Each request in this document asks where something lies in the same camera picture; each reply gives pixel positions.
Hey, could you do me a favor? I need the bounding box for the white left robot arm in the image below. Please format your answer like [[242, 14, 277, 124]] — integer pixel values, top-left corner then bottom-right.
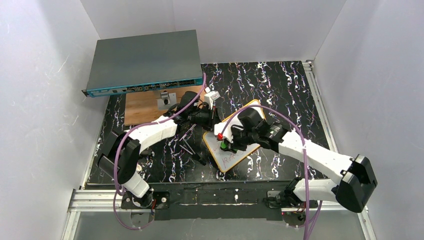
[[95, 90, 221, 199]]

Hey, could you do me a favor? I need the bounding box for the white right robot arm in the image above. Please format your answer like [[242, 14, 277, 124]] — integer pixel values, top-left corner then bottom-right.
[[214, 104, 378, 213]]

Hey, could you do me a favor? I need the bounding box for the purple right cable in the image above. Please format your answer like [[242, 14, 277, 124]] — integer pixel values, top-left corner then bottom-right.
[[220, 104, 324, 240]]

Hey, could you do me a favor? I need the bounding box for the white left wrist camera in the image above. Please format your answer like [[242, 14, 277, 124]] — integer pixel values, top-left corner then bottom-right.
[[203, 87, 221, 110]]

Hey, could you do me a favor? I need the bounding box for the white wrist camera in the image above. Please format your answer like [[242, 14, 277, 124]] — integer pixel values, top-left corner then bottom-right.
[[213, 118, 244, 143], [203, 87, 221, 110]]

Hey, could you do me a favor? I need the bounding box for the wooden board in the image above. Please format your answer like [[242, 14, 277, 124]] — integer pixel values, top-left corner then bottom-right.
[[124, 85, 202, 126]]

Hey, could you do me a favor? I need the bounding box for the green bone-shaped eraser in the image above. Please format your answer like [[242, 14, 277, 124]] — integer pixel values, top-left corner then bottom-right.
[[220, 139, 232, 152]]

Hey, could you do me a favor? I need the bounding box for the grey metal stand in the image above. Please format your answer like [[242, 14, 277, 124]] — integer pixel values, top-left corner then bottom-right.
[[157, 91, 177, 110]]

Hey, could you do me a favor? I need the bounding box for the aluminium frame rail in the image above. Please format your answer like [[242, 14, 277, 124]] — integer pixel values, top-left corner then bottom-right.
[[61, 59, 377, 240]]

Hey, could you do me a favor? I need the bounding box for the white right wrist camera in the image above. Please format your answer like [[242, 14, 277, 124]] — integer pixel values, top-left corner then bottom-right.
[[213, 118, 244, 143]]

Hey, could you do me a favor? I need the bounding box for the grey network switch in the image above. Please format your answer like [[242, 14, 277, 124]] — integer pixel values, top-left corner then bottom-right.
[[82, 29, 204, 98]]

